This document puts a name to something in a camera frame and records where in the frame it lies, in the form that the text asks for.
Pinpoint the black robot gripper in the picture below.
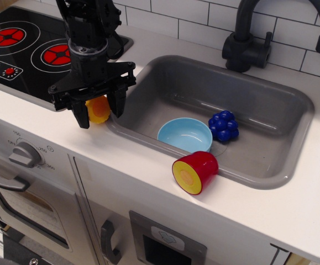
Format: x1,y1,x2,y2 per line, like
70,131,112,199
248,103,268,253
48,40,136,129

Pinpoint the yellow toy corn piece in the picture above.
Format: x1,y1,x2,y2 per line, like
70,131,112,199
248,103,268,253
86,96,111,124

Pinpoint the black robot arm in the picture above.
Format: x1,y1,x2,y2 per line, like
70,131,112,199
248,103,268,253
48,1,136,129

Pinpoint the light blue plastic bowl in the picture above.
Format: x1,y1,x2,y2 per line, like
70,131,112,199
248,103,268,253
157,118,213,153

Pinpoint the grey plastic sink basin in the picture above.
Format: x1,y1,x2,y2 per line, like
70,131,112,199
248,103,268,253
108,55,314,189

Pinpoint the grey oven temperature knob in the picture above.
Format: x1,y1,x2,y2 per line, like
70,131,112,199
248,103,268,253
9,142,41,168

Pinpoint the black toy stovetop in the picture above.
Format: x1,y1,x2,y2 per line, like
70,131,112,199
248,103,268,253
0,7,131,109

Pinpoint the red and yellow toy fruit half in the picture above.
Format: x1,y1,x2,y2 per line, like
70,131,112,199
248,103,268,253
172,151,219,195

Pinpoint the blue toy grape bunch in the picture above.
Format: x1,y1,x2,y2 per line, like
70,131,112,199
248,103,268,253
208,110,239,142

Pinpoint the black toy faucet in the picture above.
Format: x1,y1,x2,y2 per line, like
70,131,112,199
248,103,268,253
222,0,320,73

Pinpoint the grey dishwasher control panel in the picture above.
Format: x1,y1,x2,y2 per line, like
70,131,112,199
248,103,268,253
129,211,207,264

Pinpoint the grey oven door handle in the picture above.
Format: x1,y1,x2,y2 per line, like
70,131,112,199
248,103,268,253
0,170,30,192

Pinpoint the grey cabinet door handle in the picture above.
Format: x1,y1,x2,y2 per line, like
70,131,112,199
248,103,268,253
100,220,122,264

